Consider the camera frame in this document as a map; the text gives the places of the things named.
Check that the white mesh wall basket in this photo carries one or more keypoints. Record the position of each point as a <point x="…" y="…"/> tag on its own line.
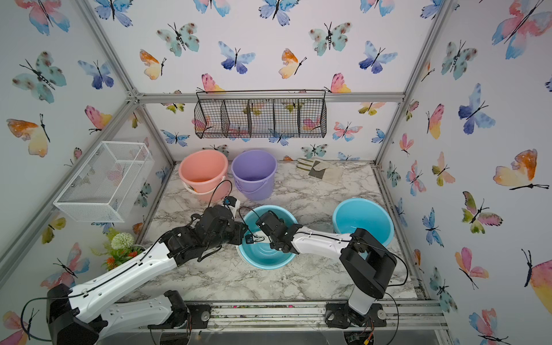
<point x="108" y="184"/>

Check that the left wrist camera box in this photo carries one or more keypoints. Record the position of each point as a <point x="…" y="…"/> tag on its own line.
<point x="232" y="204"/>

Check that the pink plastic bucket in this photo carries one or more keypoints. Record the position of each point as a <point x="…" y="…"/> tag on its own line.
<point x="204" y="175"/>

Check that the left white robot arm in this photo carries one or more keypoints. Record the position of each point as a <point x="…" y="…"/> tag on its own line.
<point x="87" y="313"/>

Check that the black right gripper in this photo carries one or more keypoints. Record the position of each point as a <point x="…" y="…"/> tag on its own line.
<point x="280" y="221"/>

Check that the teal bucket with sticker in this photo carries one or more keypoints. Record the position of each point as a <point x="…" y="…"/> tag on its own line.
<point x="260" y="254"/>

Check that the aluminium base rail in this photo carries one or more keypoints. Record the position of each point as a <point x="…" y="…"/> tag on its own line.
<point x="312" y="316"/>

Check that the black wire wall basket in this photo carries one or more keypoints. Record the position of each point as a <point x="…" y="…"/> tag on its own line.
<point x="279" y="114"/>

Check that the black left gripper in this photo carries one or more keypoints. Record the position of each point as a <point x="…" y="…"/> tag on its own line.
<point x="238" y="227"/>

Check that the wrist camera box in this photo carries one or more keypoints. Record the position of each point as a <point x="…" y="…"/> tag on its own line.
<point x="250" y="238"/>
<point x="232" y="204"/>

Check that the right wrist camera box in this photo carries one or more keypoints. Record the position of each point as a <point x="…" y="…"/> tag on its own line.
<point x="250" y="238"/>

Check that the artificial flower pot plant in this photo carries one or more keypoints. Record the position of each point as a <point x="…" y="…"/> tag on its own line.
<point x="118" y="249"/>

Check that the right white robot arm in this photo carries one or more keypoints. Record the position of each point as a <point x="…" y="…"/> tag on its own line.
<point x="368" y="262"/>

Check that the purple plastic bucket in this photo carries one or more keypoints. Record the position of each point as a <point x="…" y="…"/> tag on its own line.
<point x="254" y="174"/>

